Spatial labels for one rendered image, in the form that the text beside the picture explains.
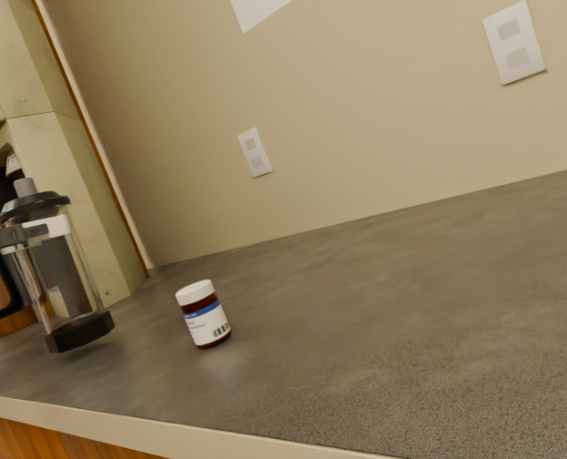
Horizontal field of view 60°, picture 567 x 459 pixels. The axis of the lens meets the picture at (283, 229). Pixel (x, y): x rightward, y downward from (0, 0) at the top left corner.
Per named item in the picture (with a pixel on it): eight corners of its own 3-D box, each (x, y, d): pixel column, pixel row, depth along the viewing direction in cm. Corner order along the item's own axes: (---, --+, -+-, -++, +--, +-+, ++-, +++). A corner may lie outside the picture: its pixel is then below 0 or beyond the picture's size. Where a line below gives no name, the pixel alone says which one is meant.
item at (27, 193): (55, 218, 83) (40, 180, 83) (77, 206, 77) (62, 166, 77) (-3, 232, 77) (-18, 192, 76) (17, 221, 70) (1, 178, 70)
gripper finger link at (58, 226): (16, 225, 70) (18, 224, 70) (64, 215, 76) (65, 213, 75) (23, 245, 71) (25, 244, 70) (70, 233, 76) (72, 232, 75)
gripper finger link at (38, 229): (7, 232, 69) (15, 228, 67) (44, 223, 72) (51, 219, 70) (11, 242, 69) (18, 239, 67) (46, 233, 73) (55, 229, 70)
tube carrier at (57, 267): (96, 321, 86) (52, 205, 84) (126, 317, 79) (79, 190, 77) (35, 348, 78) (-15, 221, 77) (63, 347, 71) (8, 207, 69)
